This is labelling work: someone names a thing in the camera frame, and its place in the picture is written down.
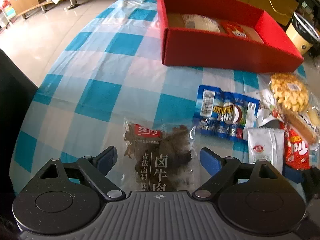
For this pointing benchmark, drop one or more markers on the yellow trash bin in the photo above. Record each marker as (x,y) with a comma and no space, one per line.
(302,34)

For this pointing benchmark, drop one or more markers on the blue white checkered tablecloth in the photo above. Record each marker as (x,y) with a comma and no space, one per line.
(112,71)

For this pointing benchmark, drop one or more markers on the small red snack packet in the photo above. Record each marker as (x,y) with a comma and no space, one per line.
(234,29)

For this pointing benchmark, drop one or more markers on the round white pastry pack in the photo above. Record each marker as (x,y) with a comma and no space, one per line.
(199,22)

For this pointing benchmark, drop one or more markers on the white red strawberry packet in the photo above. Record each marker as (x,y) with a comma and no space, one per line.
(268,109)

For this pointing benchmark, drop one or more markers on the braised beef jerky bag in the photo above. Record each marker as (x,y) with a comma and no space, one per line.
(164,159)

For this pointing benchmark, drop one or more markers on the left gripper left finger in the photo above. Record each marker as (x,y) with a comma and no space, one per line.
(94,171)

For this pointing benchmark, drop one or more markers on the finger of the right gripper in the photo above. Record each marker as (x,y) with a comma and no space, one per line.
(297,176)

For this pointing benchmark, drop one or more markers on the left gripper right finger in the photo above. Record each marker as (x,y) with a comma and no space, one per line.
(222,172)

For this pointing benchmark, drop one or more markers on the yellow puffed snack bag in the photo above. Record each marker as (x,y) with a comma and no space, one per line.
(290,92)

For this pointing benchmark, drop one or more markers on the red cardboard box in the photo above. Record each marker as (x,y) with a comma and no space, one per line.
(265,48)

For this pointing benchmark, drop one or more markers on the red Tudou chip bag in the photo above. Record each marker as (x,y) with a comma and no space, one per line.
(296,149)

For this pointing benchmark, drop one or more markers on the black chair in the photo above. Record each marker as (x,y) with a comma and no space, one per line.
(17,92)

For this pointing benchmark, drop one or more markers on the white grey snack packet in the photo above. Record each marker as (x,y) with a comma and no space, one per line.
(266,143)

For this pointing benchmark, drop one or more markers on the toast bread package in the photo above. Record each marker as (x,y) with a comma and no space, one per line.
(304,119)

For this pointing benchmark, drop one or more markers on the blue snack packet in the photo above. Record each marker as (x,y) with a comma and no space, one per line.
(224,115)

